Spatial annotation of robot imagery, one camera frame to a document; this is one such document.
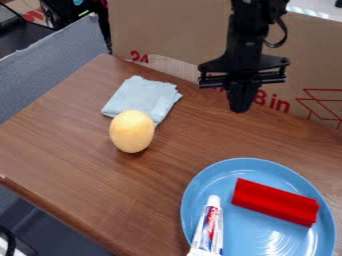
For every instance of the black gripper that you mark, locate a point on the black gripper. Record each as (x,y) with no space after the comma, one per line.
(240,70)

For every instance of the grey fabric partition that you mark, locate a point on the grey fabric partition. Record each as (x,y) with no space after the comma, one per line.
(33,70)

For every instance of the red plastic block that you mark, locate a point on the red plastic block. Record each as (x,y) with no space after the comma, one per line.
(275,202)

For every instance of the black equipment in background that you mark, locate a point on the black equipment in background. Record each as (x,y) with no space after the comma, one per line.
(63,12)

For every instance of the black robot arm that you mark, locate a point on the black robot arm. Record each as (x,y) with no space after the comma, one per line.
(255,21)

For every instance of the white toothpaste tube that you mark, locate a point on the white toothpaste tube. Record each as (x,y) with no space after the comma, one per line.
(207,239)

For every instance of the blue plate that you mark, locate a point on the blue plate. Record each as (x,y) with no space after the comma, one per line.
(252,234)

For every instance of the light blue folded cloth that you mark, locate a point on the light blue folded cloth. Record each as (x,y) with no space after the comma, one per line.
(152,97)

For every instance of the yellow lemon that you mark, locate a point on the yellow lemon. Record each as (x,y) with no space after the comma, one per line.
(131,131)

